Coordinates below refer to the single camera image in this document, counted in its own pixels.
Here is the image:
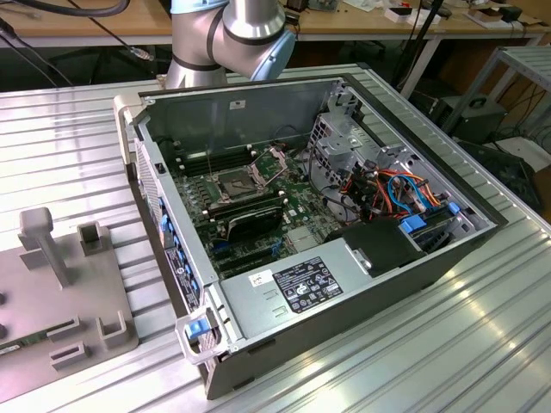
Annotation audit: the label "metal socket cover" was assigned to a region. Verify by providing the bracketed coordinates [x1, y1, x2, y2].
[251, 145, 289, 187]

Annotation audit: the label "CPU socket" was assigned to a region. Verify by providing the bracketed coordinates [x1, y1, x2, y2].
[205, 165, 264, 204]

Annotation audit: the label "black RAM stick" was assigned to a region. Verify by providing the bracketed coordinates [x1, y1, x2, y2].
[208, 195, 288, 220]
[205, 190, 283, 214]

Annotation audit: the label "black graphics card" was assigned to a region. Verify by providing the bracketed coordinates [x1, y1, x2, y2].
[223, 205, 285, 242]

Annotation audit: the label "green motherboard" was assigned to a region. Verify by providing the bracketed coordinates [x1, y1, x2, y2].
[165, 144, 328, 280]

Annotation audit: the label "silver chipset heatsink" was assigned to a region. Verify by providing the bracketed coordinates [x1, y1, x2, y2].
[287, 227, 318, 253]

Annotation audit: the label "black expansion slot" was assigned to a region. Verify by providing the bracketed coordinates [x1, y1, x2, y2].
[214, 245, 276, 273]

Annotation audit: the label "black RAM slot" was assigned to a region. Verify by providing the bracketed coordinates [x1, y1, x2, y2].
[175, 145, 251, 163]
[178, 155, 256, 176]

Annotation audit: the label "silver drive cage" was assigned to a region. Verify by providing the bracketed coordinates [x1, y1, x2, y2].
[307, 112, 378, 194]

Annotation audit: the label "grey power supply unit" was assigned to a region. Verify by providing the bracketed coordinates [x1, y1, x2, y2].
[219, 238, 375, 341]

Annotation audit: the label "black plastic shroud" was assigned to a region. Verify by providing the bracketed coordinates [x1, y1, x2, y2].
[325, 217, 427, 279]

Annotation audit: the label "open grey PC case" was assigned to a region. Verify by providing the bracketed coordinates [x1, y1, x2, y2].
[112, 73, 510, 401]

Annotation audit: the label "hard disk in blue carrier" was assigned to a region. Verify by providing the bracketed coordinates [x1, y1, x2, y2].
[398, 206, 464, 255]

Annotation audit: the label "black tripod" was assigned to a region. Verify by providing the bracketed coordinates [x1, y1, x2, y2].
[389, 0, 447, 98]

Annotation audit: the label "grey parts rack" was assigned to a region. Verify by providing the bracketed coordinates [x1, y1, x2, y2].
[0, 206, 141, 391]

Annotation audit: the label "black office chair base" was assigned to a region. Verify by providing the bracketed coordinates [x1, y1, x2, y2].
[46, 42, 152, 83]

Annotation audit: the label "white box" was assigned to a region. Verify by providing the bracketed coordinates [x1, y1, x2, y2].
[384, 6, 443, 25]

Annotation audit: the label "wooden desk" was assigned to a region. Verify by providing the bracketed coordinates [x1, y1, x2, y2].
[0, 0, 551, 100]

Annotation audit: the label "brown cardboard piece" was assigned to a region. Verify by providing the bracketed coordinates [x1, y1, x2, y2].
[467, 7, 544, 30]

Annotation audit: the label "green RAM stick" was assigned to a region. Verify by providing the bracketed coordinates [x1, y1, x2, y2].
[0, 333, 51, 357]

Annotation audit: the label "orange power wires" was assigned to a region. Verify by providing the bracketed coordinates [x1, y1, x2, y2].
[339, 170, 417, 216]

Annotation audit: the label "blue data wire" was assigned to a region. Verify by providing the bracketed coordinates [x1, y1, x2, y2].
[386, 171, 431, 213]

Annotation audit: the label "blue case handle latch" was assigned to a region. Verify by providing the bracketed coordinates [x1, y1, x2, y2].
[184, 320, 207, 341]

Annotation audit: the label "grey USB cable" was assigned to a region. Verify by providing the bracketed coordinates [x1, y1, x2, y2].
[85, 12, 155, 62]

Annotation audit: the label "black box with handle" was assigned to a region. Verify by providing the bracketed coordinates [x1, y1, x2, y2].
[438, 95, 508, 145]

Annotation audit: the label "thick black cable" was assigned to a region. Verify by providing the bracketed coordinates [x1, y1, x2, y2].
[23, 0, 131, 18]

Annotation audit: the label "grey metal shelf frame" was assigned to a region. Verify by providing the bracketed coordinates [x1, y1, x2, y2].
[443, 45, 551, 134]

